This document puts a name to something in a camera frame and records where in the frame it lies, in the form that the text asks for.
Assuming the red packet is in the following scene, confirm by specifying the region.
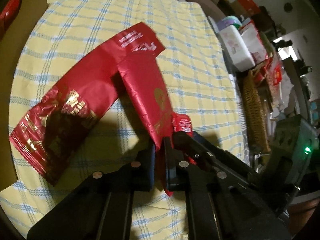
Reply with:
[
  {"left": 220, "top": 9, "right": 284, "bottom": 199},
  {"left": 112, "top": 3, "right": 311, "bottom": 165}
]
[{"left": 118, "top": 51, "right": 193, "bottom": 197}]

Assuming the long red foil pouch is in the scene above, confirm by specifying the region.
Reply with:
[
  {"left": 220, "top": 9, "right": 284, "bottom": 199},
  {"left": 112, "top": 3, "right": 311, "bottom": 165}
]
[{"left": 9, "top": 22, "right": 164, "bottom": 185}]

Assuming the wicker basket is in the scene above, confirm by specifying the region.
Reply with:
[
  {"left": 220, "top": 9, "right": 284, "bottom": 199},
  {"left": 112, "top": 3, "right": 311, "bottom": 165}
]
[{"left": 242, "top": 70, "right": 271, "bottom": 153}]

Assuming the white tissue box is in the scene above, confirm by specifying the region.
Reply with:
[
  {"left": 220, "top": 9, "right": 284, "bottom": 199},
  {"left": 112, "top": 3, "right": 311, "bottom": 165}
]
[{"left": 219, "top": 25, "right": 255, "bottom": 72}]

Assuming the red box on shelf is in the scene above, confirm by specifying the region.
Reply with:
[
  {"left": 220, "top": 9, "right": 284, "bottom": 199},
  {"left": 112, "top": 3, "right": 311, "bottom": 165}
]
[{"left": 237, "top": 0, "right": 261, "bottom": 16}]

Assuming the yellow plaid cloth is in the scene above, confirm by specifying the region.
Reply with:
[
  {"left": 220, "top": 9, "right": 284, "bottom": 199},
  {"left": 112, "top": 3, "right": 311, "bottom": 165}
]
[{"left": 0, "top": 0, "right": 249, "bottom": 240}]

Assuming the large cardboard box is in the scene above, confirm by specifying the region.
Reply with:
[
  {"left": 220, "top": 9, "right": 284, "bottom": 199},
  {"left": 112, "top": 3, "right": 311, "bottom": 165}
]
[{"left": 1, "top": 0, "right": 48, "bottom": 190}]

